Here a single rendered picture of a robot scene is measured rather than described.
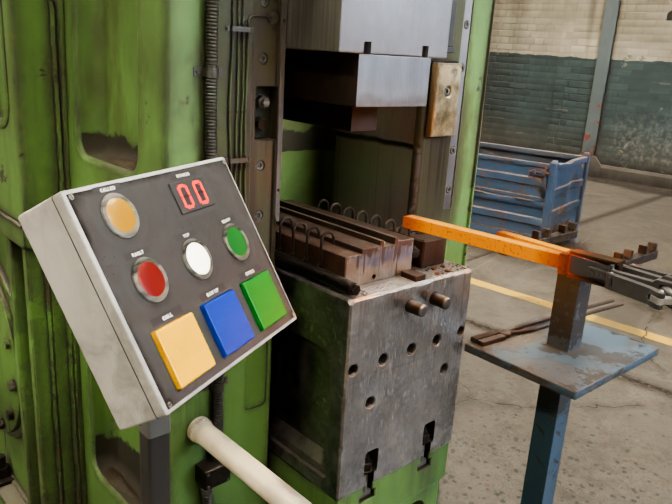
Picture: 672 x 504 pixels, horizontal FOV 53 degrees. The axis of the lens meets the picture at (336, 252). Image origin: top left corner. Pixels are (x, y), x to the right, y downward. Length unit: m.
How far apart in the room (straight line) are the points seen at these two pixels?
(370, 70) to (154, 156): 0.42
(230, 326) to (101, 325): 0.18
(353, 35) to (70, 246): 0.66
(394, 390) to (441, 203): 0.52
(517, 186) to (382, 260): 3.76
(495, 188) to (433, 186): 3.50
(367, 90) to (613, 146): 8.04
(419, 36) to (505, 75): 8.53
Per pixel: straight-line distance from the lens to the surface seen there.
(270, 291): 1.02
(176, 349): 0.84
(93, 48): 1.56
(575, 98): 9.42
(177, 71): 1.21
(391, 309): 1.38
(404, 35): 1.36
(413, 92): 1.39
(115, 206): 0.85
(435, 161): 1.69
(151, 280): 0.85
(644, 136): 9.11
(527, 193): 5.10
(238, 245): 1.00
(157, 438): 1.08
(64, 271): 0.84
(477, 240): 1.25
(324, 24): 1.27
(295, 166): 1.83
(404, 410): 1.54
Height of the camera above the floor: 1.37
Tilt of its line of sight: 17 degrees down
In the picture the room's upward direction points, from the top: 4 degrees clockwise
